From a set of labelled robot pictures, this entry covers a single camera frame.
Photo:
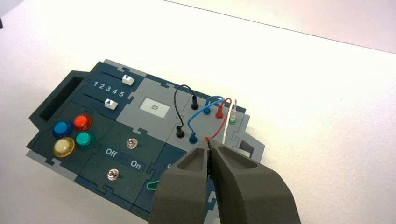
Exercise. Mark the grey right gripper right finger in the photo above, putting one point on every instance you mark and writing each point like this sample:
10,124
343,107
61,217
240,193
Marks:
250,198

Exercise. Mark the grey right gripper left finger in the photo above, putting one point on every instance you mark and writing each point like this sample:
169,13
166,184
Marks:
181,198

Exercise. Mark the blue and grey task board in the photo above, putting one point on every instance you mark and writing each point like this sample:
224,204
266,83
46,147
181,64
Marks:
139,133

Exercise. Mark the small display screen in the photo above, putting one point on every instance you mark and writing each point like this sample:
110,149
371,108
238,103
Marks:
154,108

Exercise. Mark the green push button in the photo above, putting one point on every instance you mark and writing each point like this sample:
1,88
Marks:
84,139

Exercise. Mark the white slider knob up arrow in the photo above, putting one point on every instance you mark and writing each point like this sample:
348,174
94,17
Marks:
110,104

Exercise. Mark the red push button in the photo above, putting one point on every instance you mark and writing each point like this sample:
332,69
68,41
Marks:
82,122

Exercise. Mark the yellow push button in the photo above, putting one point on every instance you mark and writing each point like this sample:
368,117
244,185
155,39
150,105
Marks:
63,147

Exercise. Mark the white slider knob down arrow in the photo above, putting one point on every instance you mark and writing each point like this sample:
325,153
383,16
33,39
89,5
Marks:
128,79

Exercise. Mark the blue push button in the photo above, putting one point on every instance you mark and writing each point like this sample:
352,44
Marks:
62,128

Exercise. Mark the metal toggle switch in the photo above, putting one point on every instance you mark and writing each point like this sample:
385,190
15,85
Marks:
112,175
132,143

